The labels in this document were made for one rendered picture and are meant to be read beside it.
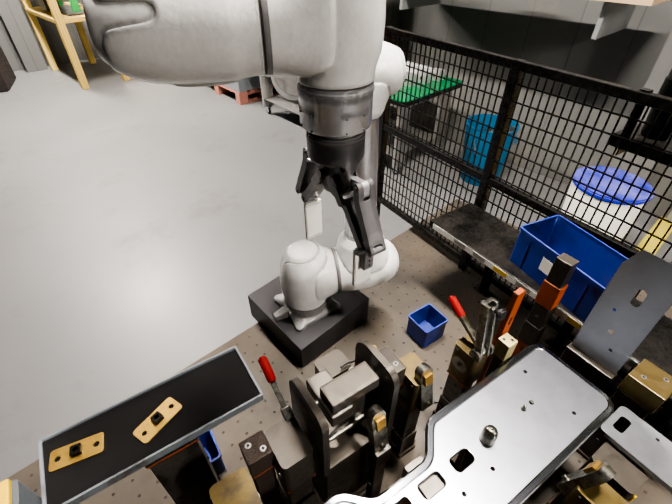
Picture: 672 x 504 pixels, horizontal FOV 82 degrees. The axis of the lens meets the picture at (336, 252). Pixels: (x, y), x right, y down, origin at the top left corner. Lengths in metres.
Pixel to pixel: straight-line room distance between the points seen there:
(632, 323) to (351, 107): 0.86
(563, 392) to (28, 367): 2.56
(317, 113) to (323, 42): 0.08
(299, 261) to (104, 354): 1.67
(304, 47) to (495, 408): 0.87
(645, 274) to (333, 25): 0.84
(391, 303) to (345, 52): 1.26
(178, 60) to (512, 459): 0.92
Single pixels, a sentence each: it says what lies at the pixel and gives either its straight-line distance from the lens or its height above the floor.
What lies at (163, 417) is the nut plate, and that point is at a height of 1.17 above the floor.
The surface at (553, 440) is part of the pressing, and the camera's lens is 1.05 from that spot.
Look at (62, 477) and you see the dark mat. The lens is 0.87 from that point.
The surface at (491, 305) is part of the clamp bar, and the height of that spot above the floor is 1.20.
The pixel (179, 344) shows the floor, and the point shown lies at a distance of 2.49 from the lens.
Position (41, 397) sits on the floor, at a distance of 2.62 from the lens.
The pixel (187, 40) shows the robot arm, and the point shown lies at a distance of 0.42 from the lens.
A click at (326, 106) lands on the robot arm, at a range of 0.46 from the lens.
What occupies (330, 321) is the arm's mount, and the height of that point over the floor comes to 0.81.
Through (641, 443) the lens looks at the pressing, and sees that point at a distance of 1.15.
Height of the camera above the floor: 1.86
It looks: 40 degrees down
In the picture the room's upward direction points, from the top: straight up
